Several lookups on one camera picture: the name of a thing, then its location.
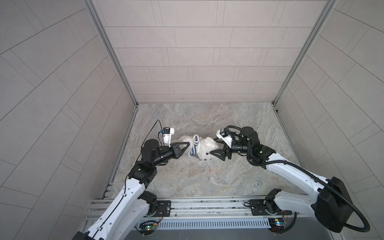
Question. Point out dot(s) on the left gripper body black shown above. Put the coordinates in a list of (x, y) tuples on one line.
[(175, 150)]

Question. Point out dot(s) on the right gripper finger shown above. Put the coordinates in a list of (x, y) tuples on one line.
[(222, 154), (224, 141)]

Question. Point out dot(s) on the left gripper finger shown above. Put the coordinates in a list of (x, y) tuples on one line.
[(181, 151), (181, 145)]

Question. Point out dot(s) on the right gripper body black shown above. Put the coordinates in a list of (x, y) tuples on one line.
[(226, 150)]

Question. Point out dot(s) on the blue white striped knit sweater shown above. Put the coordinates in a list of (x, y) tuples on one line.
[(194, 152)]

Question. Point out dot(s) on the white teddy bear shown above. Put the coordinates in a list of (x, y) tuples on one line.
[(207, 144)]

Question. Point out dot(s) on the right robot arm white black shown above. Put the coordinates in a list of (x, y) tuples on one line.
[(324, 199)]

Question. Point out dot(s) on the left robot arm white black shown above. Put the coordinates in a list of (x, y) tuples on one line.
[(114, 223)]

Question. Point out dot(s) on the ventilation grille strip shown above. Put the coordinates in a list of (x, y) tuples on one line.
[(214, 224)]

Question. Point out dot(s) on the left controller circuit board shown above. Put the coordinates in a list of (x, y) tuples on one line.
[(148, 227)]

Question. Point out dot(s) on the controller circuit board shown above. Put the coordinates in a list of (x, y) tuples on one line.
[(148, 227), (277, 225)]

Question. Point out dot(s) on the right controller circuit board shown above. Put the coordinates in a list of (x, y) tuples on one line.
[(277, 225)]

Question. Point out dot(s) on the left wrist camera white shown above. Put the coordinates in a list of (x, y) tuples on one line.
[(167, 135)]

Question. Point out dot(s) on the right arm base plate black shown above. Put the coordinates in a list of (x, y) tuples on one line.
[(260, 208)]

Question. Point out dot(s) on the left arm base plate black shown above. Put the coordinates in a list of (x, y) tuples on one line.
[(159, 208)]

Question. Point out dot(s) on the aluminium mounting rail frame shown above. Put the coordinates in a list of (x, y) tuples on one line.
[(190, 208)]

